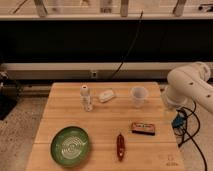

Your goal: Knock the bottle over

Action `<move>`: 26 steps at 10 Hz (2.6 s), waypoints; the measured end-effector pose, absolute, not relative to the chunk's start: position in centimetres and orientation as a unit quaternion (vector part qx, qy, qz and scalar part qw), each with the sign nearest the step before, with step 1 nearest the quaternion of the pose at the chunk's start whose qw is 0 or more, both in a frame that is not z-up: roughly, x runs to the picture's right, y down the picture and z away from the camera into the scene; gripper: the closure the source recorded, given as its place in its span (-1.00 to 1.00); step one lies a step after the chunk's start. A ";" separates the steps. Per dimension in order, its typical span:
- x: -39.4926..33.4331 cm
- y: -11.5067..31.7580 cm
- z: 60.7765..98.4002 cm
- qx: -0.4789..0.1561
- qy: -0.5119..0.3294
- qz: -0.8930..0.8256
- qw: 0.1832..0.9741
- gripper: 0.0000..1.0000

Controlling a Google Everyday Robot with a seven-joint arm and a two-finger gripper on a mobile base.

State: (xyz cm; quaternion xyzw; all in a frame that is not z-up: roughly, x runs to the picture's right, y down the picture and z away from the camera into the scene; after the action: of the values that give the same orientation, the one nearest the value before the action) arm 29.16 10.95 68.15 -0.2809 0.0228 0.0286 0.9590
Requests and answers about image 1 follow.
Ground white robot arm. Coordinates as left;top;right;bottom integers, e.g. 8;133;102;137
162;62;213;114

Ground clear plastic bottle white cap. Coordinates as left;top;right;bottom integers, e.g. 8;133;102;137
80;85;93;112

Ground clear plastic cup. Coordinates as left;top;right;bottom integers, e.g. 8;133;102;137
130;86;148;108

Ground small brown black box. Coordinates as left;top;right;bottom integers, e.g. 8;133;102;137
131;122;155;135

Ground green patterned bowl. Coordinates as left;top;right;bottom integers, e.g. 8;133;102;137
50;126;90;167

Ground black object at left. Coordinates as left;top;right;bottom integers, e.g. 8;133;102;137
0;71;20;120

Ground black hanging cable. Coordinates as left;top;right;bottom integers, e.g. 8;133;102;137
107;10;144;82

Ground blue connector with cables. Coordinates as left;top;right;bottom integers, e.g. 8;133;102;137
171;103;208;171

